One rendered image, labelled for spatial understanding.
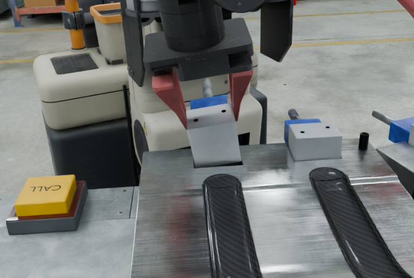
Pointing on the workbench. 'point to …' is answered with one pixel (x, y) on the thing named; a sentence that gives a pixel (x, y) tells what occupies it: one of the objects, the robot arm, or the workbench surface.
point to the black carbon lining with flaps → (235, 259)
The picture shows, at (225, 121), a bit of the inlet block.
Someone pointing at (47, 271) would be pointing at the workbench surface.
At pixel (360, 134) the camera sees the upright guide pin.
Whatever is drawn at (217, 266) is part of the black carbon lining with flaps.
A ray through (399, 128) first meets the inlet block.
